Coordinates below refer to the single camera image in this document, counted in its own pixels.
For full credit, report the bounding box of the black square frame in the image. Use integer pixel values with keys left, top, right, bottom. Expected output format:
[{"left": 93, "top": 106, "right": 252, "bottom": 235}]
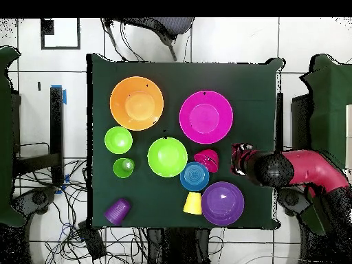
[{"left": 40, "top": 18, "right": 82, "bottom": 51}]

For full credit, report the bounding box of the dark green tablecloth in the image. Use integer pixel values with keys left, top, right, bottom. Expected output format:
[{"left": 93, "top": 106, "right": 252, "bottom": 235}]
[{"left": 85, "top": 52, "right": 285, "bottom": 231}]

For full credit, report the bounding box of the large orange bowl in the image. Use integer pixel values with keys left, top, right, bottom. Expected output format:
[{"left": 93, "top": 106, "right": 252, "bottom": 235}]
[{"left": 109, "top": 76, "right": 165, "bottom": 132}]

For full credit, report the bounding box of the black metal stand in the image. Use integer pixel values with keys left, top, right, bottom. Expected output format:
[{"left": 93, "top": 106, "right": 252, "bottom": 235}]
[{"left": 12, "top": 86, "right": 65, "bottom": 186}]

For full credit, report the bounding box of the medium green bowl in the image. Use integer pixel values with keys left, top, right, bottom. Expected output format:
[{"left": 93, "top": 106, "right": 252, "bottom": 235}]
[{"left": 147, "top": 136, "right": 189, "bottom": 179}]

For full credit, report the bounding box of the blue tape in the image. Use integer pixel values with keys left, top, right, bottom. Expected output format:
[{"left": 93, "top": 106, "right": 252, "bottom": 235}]
[{"left": 51, "top": 85, "right": 67, "bottom": 106}]

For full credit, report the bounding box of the small red bowl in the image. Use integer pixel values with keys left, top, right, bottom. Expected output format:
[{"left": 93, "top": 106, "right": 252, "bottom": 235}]
[{"left": 193, "top": 148, "right": 220, "bottom": 174}]

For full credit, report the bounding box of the purple bowl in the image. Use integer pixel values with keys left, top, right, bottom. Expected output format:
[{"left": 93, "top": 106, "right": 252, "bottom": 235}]
[{"left": 201, "top": 181, "right": 245, "bottom": 227}]

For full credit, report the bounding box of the green cup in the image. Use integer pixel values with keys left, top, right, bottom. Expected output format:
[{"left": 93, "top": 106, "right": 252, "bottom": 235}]
[{"left": 113, "top": 157, "right": 136, "bottom": 179}]

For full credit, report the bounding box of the purple cup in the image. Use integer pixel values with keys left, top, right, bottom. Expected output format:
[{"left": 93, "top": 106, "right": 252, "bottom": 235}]
[{"left": 103, "top": 197, "right": 132, "bottom": 226}]

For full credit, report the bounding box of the black power strip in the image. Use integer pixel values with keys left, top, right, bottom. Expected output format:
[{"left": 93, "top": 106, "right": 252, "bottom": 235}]
[{"left": 77, "top": 220, "right": 107, "bottom": 261}]

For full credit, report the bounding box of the large pink bowl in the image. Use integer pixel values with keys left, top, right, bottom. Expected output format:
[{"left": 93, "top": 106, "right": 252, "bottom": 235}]
[{"left": 179, "top": 89, "right": 234, "bottom": 145}]

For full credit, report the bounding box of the grey office chair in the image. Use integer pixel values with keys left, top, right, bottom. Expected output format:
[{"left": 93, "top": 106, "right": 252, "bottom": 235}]
[{"left": 102, "top": 17, "right": 195, "bottom": 62}]

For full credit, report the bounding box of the green-clothed side table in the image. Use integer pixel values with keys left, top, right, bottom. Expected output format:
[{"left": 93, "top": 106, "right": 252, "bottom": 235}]
[
  {"left": 0, "top": 45, "right": 26, "bottom": 228},
  {"left": 299, "top": 54, "right": 352, "bottom": 235}
]

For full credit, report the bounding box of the yellow cup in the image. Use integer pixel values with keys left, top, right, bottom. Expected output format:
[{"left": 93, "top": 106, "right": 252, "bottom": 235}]
[{"left": 182, "top": 191, "right": 203, "bottom": 216}]

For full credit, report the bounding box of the black caster leg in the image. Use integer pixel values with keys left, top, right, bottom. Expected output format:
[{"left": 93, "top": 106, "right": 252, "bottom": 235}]
[
  {"left": 11, "top": 186, "right": 58, "bottom": 216},
  {"left": 276, "top": 188, "right": 313, "bottom": 217}
]

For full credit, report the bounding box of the small blue bowl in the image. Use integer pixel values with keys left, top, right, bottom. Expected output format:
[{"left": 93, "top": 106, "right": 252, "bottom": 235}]
[{"left": 179, "top": 161, "right": 210, "bottom": 193}]

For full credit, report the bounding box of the small green bowl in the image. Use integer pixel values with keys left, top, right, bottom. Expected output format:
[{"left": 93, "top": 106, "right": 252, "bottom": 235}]
[{"left": 104, "top": 125, "right": 134, "bottom": 155}]

